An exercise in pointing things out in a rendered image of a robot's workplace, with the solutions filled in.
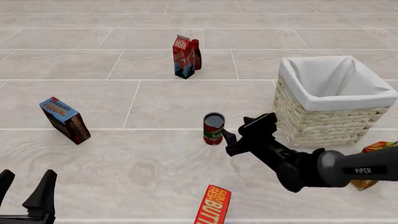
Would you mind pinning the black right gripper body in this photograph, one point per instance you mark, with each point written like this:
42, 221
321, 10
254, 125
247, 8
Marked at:
241, 145

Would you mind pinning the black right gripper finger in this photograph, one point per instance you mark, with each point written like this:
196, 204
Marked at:
248, 120
229, 138

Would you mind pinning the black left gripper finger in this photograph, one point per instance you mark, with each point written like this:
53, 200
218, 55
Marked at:
43, 198
6, 182

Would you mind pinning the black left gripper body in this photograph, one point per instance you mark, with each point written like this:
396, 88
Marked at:
28, 219

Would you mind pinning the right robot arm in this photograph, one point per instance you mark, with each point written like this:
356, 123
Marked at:
311, 165

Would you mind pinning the red tomato sauce can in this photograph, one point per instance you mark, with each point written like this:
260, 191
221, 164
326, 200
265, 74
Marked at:
213, 133

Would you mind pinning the white cloth basket liner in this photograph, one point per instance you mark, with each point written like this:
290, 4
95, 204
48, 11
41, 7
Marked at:
311, 93

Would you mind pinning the woven wicker basket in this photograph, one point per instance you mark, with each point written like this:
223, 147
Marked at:
326, 126

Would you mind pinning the dark red sauce bottle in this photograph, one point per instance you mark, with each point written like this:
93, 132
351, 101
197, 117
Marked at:
197, 56

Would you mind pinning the red and yellow butter box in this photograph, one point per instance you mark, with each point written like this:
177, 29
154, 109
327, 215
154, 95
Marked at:
214, 205

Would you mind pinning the blue chocolate pudding box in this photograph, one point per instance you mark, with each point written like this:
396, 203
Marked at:
66, 121

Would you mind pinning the red and blue milk carton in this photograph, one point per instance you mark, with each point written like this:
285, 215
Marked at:
183, 58

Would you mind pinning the orange juice carton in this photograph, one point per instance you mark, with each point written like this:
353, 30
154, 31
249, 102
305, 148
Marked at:
377, 145

